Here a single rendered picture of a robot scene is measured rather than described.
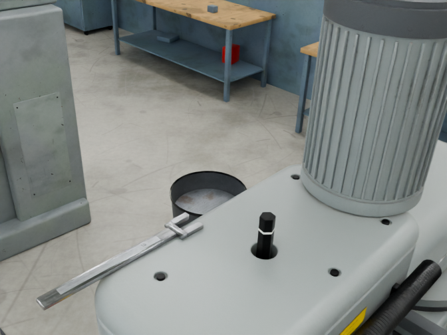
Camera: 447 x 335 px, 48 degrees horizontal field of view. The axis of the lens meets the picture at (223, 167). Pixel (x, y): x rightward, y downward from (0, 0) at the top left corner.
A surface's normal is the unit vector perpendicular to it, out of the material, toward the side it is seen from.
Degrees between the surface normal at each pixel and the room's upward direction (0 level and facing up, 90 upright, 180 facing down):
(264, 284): 0
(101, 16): 90
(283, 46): 90
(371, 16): 90
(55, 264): 0
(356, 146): 90
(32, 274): 0
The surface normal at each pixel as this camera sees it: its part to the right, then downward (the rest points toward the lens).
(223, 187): -0.42, 0.41
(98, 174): 0.04, -0.85
